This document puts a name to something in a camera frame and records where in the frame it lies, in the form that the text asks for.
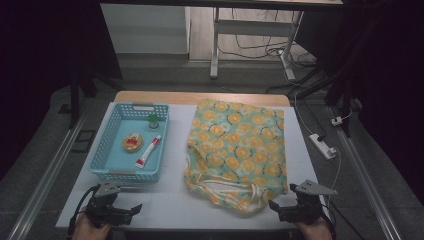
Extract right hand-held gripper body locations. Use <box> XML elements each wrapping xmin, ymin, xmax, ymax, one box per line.
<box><xmin>278</xmin><ymin>179</ymin><xmax>338</xmax><ymax>225</ymax></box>

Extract white cabinet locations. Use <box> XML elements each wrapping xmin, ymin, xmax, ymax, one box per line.
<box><xmin>99</xmin><ymin>3</ymin><xmax>192</xmax><ymax>55</ymax></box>

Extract person's left hand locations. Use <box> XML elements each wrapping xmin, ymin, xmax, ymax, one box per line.
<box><xmin>71</xmin><ymin>209</ymin><xmax>113</xmax><ymax>240</ymax></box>

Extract black tripod stand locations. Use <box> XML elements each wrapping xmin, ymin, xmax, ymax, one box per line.
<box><xmin>289</xmin><ymin>56</ymin><xmax>359</xmax><ymax>138</ymax></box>

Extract tangled black floor cables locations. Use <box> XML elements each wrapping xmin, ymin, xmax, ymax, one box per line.
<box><xmin>218</xmin><ymin>9</ymin><xmax>318</xmax><ymax>69</ymax></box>

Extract orange fruit print cloth bag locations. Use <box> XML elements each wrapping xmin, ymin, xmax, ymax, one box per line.
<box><xmin>183</xmin><ymin>98</ymin><xmax>289</xmax><ymax>214</ymax></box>

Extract light blue plastic basket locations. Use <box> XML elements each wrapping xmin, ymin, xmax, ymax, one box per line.
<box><xmin>88</xmin><ymin>101</ymin><xmax>170</xmax><ymax>184</ymax></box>

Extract thin white cable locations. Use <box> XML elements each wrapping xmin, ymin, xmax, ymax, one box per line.
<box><xmin>283</xmin><ymin>68</ymin><xmax>344</xmax><ymax>208</ymax></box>

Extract person's right hand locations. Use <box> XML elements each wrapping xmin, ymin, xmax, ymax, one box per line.
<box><xmin>294</xmin><ymin>216</ymin><xmax>334</xmax><ymax>240</ymax></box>

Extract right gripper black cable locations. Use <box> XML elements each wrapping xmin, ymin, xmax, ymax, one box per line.
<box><xmin>319</xmin><ymin>203</ymin><xmax>338</xmax><ymax>240</ymax></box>

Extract aluminium floor rail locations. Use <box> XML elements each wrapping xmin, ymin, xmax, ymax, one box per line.
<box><xmin>328</xmin><ymin>106</ymin><xmax>403</xmax><ymax>240</ymax></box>
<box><xmin>6</xmin><ymin>109</ymin><xmax>92</xmax><ymax>240</ymax></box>

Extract small green-capped jar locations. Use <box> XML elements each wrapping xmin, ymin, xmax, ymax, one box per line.
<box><xmin>147</xmin><ymin>114</ymin><xmax>160</xmax><ymax>130</ymax></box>

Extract white power strip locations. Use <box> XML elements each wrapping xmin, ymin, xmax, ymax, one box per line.
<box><xmin>308</xmin><ymin>133</ymin><xmax>338</xmax><ymax>161</ymax></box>

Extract black floor plate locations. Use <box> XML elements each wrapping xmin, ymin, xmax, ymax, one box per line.
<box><xmin>71</xmin><ymin>129</ymin><xmax>97</xmax><ymax>154</ymax></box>

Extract white tube with red cap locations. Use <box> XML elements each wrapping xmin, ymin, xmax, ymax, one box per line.
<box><xmin>134</xmin><ymin>134</ymin><xmax>162</xmax><ymax>169</ymax></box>

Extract white desk frame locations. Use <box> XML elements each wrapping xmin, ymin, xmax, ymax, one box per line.
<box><xmin>209</xmin><ymin>6</ymin><xmax>305</xmax><ymax>81</ymax></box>

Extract white table mat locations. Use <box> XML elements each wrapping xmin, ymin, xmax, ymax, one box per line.
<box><xmin>55</xmin><ymin>101</ymin><xmax>334</xmax><ymax>231</ymax></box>

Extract round yellow tin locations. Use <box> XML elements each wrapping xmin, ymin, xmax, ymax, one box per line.
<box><xmin>122</xmin><ymin>133</ymin><xmax>144</xmax><ymax>153</ymax></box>

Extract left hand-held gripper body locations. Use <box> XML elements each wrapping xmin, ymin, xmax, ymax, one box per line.
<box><xmin>84</xmin><ymin>181</ymin><xmax>134</xmax><ymax>228</ymax></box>

